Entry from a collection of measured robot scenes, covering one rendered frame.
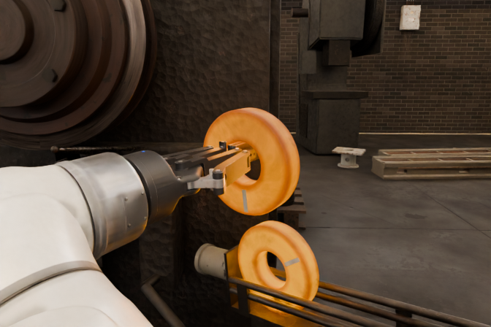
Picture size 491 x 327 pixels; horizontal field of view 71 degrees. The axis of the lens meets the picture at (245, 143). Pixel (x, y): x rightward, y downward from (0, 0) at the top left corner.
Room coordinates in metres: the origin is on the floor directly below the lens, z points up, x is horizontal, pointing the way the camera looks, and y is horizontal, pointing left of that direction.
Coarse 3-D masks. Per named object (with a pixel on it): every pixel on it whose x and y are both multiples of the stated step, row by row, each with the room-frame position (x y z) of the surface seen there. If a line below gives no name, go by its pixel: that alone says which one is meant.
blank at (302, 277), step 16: (272, 224) 0.55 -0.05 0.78; (240, 240) 0.58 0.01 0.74; (256, 240) 0.56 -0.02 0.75; (272, 240) 0.53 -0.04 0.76; (288, 240) 0.51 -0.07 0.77; (304, 240) 0.52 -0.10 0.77; (240, 256) 0.58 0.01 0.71; (256, 256) 0.56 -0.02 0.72; (288, 256) 0.51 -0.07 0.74; (304, 256) 0.50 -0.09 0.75; (256, 272) 0.56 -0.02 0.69; (272, 272) 0.57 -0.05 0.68; (288, 272) 0.51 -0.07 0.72; (304, 272) 0.49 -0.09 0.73; (288, 288) 0.51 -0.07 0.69; (304, 288) 0.49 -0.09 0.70; (288, 304) 0.51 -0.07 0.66
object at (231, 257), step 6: (228, 252) 0.57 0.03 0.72; (234, 252) 0.58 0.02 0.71; (228, 258) 0.57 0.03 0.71; (234, 258) 0.58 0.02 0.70; (228, 264) 0.57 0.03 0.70; (234, 264) 0.58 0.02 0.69; (228, 270) 0.57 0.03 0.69; (234, 270) 0.58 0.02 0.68; (228, 276) 0.56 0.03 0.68; (234, 276) 0.58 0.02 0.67; (240, 276) 0.59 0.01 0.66; (228, 282) 0.56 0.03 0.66; (228, 288) 0.56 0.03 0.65; (228, 294) 0.56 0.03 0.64; (234, 294) 0.57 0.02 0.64; (228, 300) 0.56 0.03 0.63; (234, 300) 0.57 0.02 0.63
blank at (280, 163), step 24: (216, 120) 0.50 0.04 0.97; (240, 120) 0.47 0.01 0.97; (264, 120) 0.45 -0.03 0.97; (216, 144) 0.50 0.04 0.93; (264, 144) 0.45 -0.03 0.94; (288, 144) 0.44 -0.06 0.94; (264, 168) 0.45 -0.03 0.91; (288, 168) 0.43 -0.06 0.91; (240, 192) 0.48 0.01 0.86; (264, 192) 0.45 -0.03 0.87; (288, 192) 0.44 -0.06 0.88
